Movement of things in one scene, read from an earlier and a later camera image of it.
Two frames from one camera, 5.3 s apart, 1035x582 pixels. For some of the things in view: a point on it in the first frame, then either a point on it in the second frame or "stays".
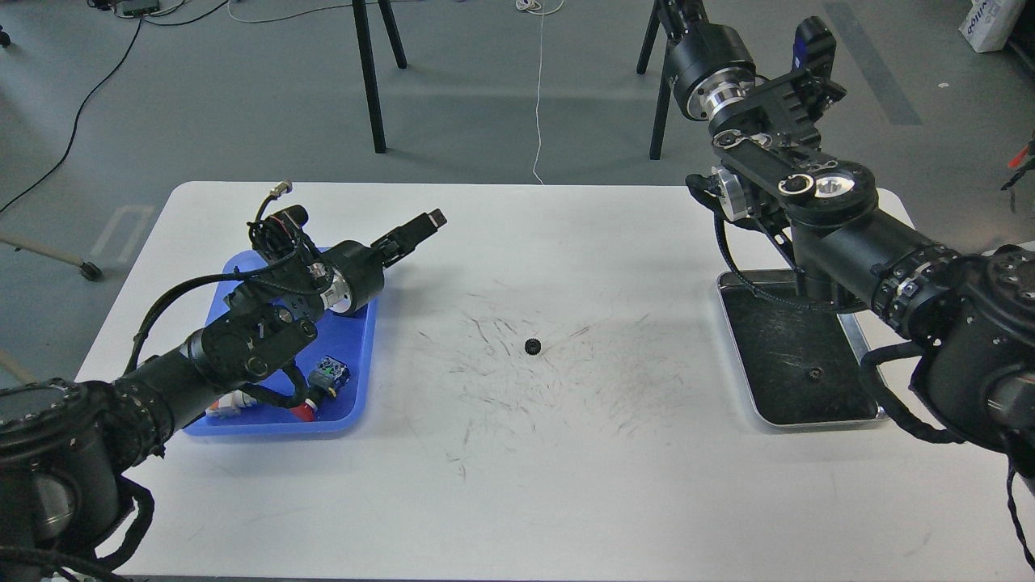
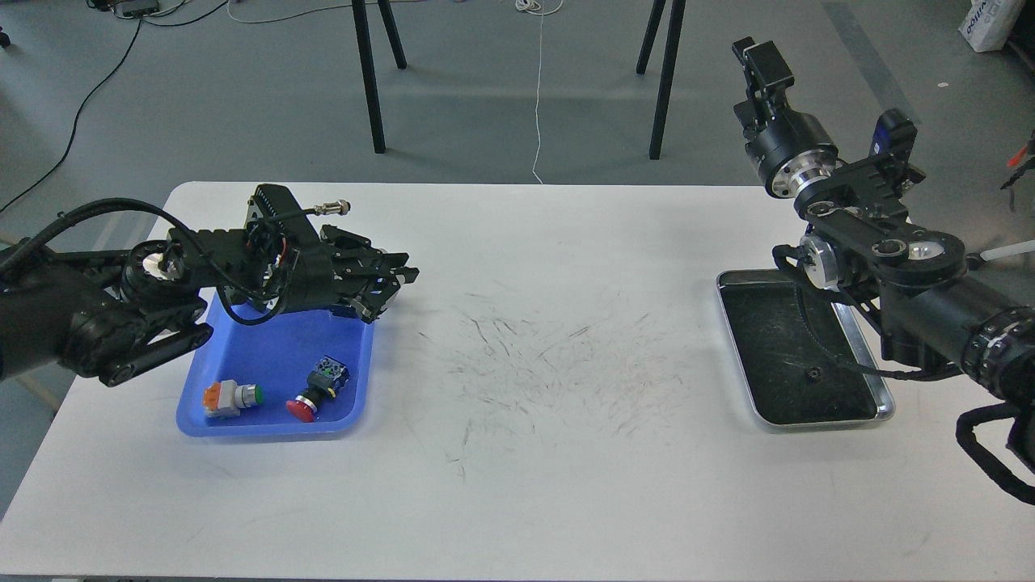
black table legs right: x=667 y=81 stays
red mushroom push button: x=331 y=374 stays
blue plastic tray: x=350 y=336 stays
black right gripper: x=711 y=69 -> x=789 y=149
